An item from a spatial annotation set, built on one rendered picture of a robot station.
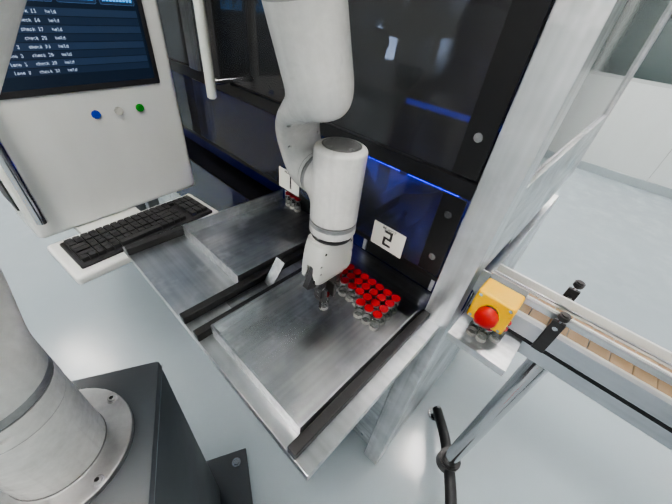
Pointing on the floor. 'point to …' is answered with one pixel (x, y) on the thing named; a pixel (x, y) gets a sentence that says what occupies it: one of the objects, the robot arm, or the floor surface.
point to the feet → (443, 455)
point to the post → (505, 179)
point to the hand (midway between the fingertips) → (325, 289)
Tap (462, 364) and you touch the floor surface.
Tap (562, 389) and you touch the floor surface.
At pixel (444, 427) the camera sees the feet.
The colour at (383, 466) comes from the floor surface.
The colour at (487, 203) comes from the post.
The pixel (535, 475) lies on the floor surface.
